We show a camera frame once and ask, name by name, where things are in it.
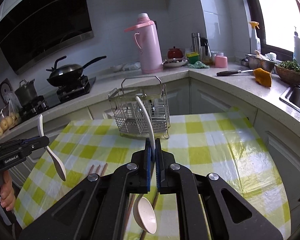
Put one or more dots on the white ceramic spoon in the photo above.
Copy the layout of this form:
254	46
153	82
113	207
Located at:
152	143
59	166

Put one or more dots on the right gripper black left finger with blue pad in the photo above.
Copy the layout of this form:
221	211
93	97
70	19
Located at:
96	208

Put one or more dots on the green yellow container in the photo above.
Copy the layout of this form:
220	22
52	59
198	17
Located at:
193	57

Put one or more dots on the person's left hand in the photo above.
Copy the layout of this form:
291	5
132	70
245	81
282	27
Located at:
7	192

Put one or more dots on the glass oil dispenser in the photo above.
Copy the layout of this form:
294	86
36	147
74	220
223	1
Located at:
205	53

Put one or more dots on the black gas stove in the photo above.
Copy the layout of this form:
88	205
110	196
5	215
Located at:
42	103

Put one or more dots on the pink plastic cup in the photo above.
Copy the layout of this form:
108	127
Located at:
221	61

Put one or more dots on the small white bowl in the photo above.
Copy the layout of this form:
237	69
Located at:
117	68

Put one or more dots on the black handled knife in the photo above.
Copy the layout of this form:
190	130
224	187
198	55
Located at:
233	72

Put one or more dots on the steel wire utensil caddy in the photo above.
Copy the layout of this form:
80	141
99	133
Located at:
131	104

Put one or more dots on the black wok with lid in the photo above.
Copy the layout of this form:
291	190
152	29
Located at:
64	75

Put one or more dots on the orange sponge cloth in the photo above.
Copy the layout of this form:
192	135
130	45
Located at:
262	77

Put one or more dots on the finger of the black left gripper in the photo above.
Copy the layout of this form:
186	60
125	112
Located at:
32	144

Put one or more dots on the steel mixing bowl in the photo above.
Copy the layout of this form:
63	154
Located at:
254	63

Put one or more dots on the pink thermos flask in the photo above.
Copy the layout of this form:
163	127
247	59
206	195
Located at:
146	39

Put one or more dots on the steel vacuum bottle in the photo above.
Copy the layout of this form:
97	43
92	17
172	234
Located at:
196	42

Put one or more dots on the plate of chopsticks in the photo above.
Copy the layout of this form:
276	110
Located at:
174	63

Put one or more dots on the steel kitchen sink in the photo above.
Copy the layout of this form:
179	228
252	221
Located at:
291	96

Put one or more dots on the green white checkered tablecloth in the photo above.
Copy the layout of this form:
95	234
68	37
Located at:
224	143

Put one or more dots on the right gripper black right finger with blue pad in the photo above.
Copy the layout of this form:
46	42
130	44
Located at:
208	207

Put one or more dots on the black range hood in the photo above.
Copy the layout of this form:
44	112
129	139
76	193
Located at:
35	29

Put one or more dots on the spray bottle yellow trigger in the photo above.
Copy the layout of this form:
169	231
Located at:
255	43

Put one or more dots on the white dish soap bottle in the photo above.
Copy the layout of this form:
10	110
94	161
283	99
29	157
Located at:
296	54

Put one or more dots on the red enamel pot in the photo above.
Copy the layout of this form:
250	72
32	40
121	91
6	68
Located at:
175	53

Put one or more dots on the wicker basket of greens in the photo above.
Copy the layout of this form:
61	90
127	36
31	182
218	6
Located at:
289	72

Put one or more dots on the white packet on counter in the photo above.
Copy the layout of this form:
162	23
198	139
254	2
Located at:
132	66

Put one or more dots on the teal dish cloth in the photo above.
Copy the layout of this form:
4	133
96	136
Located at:
198	65

